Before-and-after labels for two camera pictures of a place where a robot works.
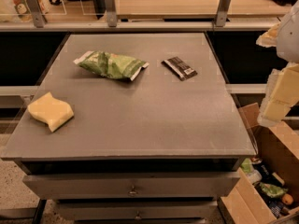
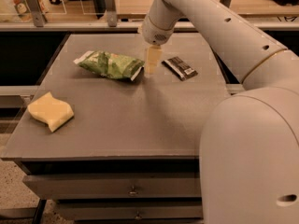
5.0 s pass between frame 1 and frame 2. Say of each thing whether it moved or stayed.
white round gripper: moved
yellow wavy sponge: stayed
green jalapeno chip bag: stayed
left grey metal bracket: stayed
